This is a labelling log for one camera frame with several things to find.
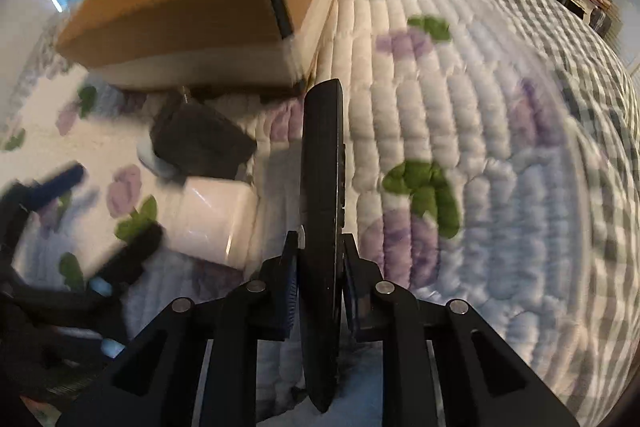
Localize white 66W charger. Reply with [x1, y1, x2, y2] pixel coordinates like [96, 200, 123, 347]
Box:
[158, 176, 258, 270]

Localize white earbuds case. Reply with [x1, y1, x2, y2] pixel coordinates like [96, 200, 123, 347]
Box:
[137, 140, 176, 179]

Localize black power adapter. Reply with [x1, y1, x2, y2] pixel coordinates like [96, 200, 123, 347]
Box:
[150, 93, 257, 180]

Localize black remote control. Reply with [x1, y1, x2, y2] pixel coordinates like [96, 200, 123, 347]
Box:
[296, 79, 344, 413]

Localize floral quilted bedspread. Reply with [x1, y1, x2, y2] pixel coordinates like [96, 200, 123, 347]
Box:
[1, 0, 587, 426]

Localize brown cardboard box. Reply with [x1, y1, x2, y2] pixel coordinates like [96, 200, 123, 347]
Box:
[56, 0, 333, 91]

